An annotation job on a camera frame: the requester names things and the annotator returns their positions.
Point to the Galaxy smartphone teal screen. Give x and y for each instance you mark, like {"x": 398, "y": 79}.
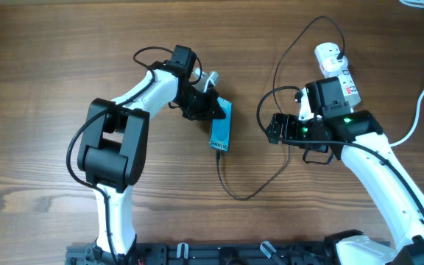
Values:
{"x": 220, "y": 129}

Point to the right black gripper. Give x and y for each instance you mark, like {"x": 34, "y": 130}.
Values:
{"x": 291, "y": 123}

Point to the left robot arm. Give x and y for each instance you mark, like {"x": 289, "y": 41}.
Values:
{"x": 108, "y": 152}

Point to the white USB charger plug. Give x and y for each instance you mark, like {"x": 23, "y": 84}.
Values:
{"x": 332, "y": 64}

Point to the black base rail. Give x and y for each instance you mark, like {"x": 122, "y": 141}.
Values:
{"x": 299, "y": 252}

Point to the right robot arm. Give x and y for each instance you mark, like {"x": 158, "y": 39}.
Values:
{"x": 327, "y": 123}

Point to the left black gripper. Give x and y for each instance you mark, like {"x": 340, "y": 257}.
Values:
{"x": 207, "y": 109}

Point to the white power strip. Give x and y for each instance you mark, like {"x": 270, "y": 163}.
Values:
{"x": 336, "y": 93}

